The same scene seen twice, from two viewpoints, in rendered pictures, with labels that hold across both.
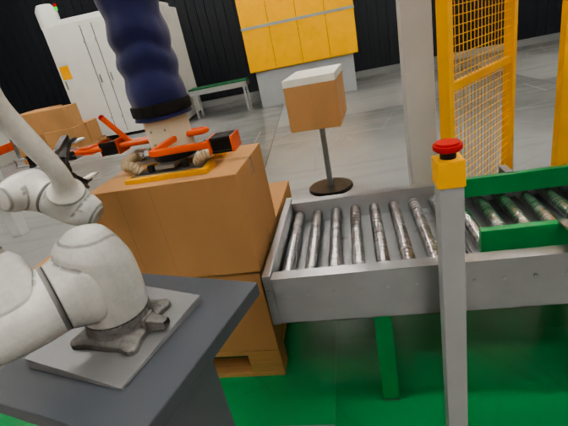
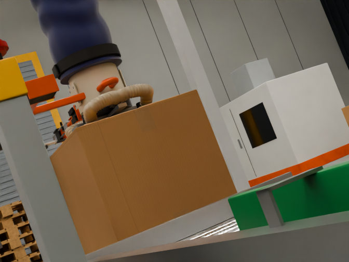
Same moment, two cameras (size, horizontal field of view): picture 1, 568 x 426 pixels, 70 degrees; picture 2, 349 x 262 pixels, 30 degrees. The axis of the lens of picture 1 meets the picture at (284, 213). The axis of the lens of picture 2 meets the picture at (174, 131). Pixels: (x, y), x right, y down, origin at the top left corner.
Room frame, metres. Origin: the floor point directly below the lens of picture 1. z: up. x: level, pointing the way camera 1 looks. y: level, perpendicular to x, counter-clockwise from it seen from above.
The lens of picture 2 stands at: (0.48, -1.47, 0.68)
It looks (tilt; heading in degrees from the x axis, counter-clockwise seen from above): 5 degrees up; 53
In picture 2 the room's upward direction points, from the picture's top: 21 degrees counter-clockwise
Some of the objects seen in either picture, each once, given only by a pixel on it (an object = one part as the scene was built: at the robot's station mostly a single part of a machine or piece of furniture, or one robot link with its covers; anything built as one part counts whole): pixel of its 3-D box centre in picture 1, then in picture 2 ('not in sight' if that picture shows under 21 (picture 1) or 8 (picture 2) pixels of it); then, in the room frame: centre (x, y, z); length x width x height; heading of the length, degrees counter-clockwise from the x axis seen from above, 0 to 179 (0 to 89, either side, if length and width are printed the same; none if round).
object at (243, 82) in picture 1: (222, 98); not in sight; (9.18, 0.80, 0.32); 1.25 x 0.50 x 0.64; 82
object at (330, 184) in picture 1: (325, 155); not in sight; (3.47, -0.47, 0.31); 0.40 x 0.40 x 0.62
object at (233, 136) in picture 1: (224, 142); (39, 90); (1.30, 0.14, 1.08); 0.09 x 0.08 x 0.05; 167
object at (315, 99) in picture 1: (317, 96); not in sight; (3.47, -0.47, 0.82); 0.60 x 0.40 x 0.40; 163
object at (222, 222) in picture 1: (192, 211); (134, 185); (1.62, 0.38, 0.75); 0.60 x 0.40 x 0.40; 76
